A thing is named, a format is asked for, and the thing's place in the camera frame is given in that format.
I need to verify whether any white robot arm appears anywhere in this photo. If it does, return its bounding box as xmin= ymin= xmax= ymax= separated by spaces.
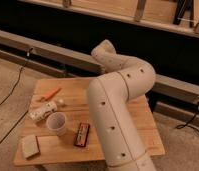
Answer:
xmin=87 ymin=40 xmax=156 ymax=171

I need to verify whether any white ceramic bowl cup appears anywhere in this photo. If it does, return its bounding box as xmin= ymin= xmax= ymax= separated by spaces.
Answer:
xmin=46 ymin=112 xmax=67 ymax=136

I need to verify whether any black and red eraser block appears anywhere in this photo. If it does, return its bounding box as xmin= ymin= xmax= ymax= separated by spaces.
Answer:
xmin=74 ymin=123 xmax=90 ymax=147

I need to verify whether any wooden table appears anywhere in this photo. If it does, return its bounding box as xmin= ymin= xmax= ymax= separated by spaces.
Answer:
xmin=14 ymin=77 xmax=165 ymax=166

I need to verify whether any beige sponge block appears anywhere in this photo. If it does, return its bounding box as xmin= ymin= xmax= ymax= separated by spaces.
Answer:
xmin=22 ymin=135 xmax=40 ymax=159

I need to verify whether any orange handled tool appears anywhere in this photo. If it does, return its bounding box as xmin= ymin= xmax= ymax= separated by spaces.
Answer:
xmin=39 ymin=87 xmax=61 ymax=101

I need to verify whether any grey metal rail beam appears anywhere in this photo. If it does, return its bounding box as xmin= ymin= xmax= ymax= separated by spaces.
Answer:
xmin=0 ymin=28 xmax=199 ymax=107

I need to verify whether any black cable left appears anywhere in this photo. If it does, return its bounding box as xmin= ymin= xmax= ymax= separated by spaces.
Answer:
xmin=0 ymin=47 xmax=34 ymax=112

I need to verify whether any black cable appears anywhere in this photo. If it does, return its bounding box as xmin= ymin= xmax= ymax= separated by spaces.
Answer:
xmin=0 ymin=47 xmax=34 ymax=112
xmin=175 ymin=101 xmax=199 ymax=145

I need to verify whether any black cable right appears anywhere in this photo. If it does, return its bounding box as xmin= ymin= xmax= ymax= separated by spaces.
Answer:
xmin=175 ymin=101 xmax=199 ymax=145

